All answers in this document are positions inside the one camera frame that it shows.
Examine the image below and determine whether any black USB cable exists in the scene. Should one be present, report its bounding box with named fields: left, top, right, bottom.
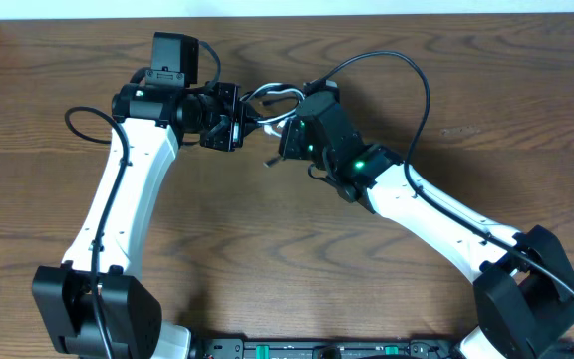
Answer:
left=239, top=82, right=308, bottom=169

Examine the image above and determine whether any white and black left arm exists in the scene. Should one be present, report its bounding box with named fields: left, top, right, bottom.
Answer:
left=32, top=32, right=254, bottom=358

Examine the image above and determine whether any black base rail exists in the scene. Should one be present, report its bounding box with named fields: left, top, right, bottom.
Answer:
left=188, top=338, right=456, bottom=359

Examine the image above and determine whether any white USB cable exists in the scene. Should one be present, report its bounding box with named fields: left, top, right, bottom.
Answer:
left=241, top=85, right=306, bottom=139

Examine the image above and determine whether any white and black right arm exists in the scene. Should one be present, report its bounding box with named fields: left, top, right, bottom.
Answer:
left=279, top=91, right=574, bottom=358

